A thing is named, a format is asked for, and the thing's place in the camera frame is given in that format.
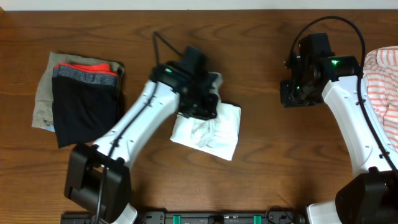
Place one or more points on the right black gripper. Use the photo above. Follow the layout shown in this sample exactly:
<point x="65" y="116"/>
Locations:
<point x="287" y="99"/>

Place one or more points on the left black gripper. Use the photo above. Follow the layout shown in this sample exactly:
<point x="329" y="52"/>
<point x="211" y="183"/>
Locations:
<point x="206" y="112"/>

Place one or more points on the white t-shirt with pixel logo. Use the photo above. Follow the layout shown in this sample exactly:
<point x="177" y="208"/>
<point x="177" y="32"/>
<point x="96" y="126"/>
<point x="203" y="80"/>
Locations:
<point x="218" y="136"/>

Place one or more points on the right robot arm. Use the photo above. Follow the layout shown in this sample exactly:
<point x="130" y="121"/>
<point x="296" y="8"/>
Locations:
<point x="371" y="197"/>

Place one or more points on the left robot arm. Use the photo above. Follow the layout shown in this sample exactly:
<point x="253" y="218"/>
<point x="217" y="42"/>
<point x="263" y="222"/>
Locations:
<point x="98" y="177"/>

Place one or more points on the red white striped garment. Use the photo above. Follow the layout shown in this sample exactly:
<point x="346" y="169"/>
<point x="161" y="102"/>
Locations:
<point x="380" y="74"/>

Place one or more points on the red folded garment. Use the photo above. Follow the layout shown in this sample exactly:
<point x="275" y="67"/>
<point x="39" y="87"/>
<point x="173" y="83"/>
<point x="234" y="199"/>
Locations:
<point x="102" y="68"/>

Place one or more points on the black boxer shorts grey waistband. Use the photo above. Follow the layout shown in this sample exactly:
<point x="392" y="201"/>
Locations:
<point x="85" y="105"/>

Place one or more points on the khaki folded garment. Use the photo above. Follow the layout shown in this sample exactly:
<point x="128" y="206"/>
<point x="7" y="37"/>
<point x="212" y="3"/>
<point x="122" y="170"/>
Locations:
<point x="42" y="115"/>

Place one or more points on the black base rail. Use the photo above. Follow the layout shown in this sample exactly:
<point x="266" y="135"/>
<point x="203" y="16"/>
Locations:
<point x="269" y="217"/>

